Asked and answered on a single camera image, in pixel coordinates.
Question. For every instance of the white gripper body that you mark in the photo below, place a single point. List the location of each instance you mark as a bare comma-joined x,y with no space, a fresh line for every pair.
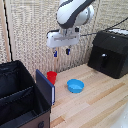
62,38

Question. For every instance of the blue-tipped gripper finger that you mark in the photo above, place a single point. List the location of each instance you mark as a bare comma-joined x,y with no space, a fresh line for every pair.
68,50
55,52

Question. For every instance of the red plastic cup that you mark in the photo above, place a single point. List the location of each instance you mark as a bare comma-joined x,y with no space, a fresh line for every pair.
51,77

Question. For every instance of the blue plastic bowl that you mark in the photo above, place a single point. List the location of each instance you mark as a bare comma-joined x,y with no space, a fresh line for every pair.
75,86

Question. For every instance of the black fabric storage box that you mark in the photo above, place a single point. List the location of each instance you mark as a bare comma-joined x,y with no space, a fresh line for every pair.
20,96

